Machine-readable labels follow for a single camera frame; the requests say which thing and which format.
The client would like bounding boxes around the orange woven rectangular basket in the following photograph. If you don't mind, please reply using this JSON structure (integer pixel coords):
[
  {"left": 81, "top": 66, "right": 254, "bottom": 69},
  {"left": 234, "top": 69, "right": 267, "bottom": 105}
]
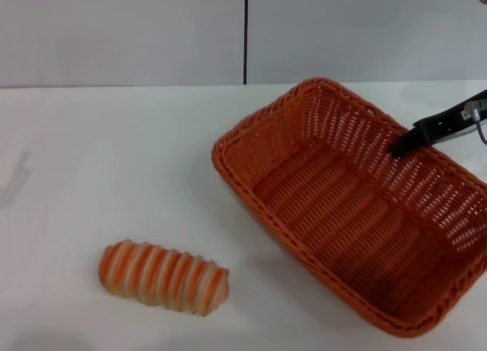
[{"left": 211, "top": 76, "right": 487, "bottom": 328}]

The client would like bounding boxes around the orange white striped bread toy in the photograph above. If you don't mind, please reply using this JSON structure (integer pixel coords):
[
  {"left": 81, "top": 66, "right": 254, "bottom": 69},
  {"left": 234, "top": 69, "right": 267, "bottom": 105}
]
[{"left": 97, "top": 238, "right": 231, "bottom": 317}]

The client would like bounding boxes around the grey gripper cable with plug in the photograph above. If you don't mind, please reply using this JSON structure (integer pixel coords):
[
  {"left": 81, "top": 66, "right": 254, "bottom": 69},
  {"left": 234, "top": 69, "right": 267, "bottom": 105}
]
[{"left": 461, "top": 98, "right": 487, "bottom": 145}]

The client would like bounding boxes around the black vertical wall seam strip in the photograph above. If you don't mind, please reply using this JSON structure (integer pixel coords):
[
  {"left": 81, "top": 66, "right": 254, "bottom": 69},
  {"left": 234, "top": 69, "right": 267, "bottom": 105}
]
[{"left": 242, "top": 0, "right": 250, "bottom": 86}]

